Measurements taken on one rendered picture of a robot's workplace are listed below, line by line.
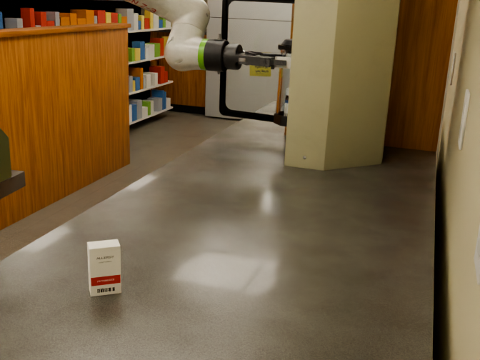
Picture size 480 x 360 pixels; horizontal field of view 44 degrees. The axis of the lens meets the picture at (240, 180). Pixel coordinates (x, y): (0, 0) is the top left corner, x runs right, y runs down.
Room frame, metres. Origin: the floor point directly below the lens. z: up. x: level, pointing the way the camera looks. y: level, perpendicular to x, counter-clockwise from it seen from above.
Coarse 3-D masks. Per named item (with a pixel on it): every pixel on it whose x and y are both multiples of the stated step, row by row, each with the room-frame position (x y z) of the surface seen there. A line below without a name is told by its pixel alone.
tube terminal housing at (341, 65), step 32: (320, 0) 1.55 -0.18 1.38; (352, 0) 1.56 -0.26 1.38; (384, 0) 1.61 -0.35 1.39; (320, 32) 1.55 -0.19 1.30; (352, 32) 1.56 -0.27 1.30; (384, 32) 1.61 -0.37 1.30; (320, 64) 1.55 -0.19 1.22; (352, 64) 1.57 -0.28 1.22; (384, 64) 1.62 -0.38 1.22; (320, 96) 1.54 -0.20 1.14; (352, 96) 1.57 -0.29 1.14; (384, 96) 1.62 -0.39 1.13; (288, 128) 1.57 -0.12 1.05; (320, 128) 1.54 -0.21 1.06; (352, 128) 1.58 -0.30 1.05; (384, 128) 1.63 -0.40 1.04; (288, 160) 1.57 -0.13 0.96; (320, 160) 1.54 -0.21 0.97; (352, 160) 1.58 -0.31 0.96
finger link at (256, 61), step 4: (240, 56) 1.69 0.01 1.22; (244, 56) 1.68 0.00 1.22; (248, 56) 1.68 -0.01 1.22; (252, 56) 1.67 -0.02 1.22; (256, 56) 1.67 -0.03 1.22; (248, 60) 1.68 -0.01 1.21; (252, 60) 1.67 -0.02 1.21; (256, 60) 1.67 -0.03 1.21; (260, 60) 1.66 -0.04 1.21; (264, 60) 1.65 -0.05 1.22; (248, 64) 1.68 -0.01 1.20; (252, 64) 1.67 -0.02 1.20; (256, 64) 1.67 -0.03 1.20; (260, 64) 1.66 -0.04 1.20; (264, 64) 1.65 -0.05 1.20
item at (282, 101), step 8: (288, 56) 1.67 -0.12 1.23; (280, 72) 1.69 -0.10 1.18; (288, 72) 1.67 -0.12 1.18; (280, 80) 1.69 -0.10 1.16; (288, 80) 1.67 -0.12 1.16; (280, 88) 1.69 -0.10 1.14; (288, 88) 1.67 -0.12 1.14; (280, 96) 1.68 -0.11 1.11; (288, 96) 1.67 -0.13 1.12; (280, 104) 1.68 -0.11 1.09; (280, 112) 1.68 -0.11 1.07
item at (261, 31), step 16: (240, 16) 1.97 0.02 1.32; (256, 16) 1.95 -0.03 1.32; (272, 16) 1.92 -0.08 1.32; (288, 16) 1.90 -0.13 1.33; (240, 32) 1.97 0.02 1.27; (256, 32) 1.94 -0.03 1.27; (272, 32) 1.92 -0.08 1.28; (288, 32) 1.90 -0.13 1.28; (256, 48) 1.94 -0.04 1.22; (272, 48) 1.92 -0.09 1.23; (240, 80) 1.97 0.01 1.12; (256, 80) 1.94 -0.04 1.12; (272, 80) 1.92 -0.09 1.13; (240, 96) 1.97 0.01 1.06; (256, 96) 1.94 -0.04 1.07; (272, 96) 1.92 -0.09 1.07; (256, 112) 1.94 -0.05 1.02; (272, 112) 1.91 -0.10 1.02
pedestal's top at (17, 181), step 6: (12, 174) 1.39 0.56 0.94; (18, 174) 1.39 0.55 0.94; (24, 174) 1.42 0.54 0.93; (6, 180) 1.35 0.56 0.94; (12, 180) 1.37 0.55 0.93; (18, 180) 1.39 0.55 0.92; (24, 180) 1.42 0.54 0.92; (0, 186) 1.32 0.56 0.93; (6, 186) 1.34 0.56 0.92; (12, 186) 1.37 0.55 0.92; (18, 186) 1.39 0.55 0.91; (0, 192) 1.32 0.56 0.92; (6, 192) 1.34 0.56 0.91; (12, 192) 1.36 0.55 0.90; (0, 198) 1.32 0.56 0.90
